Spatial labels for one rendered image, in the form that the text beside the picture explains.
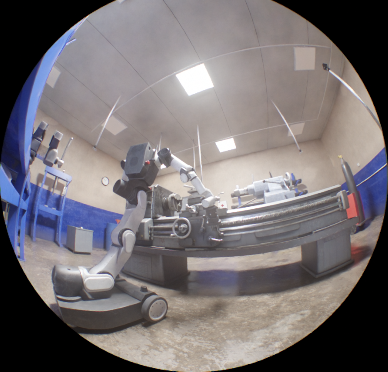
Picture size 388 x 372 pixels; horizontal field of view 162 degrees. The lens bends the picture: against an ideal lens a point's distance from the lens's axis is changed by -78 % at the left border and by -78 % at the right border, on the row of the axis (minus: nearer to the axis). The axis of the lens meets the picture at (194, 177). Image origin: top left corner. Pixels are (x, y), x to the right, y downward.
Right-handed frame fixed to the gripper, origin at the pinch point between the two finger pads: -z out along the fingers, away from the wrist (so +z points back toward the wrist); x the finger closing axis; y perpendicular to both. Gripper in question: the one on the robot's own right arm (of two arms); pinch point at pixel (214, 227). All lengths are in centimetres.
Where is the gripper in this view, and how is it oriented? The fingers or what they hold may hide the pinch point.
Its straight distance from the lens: 114.4
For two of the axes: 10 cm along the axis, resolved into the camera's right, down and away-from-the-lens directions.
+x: -9.1, 2.0, 3.7
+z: -2.4, -9.7, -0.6
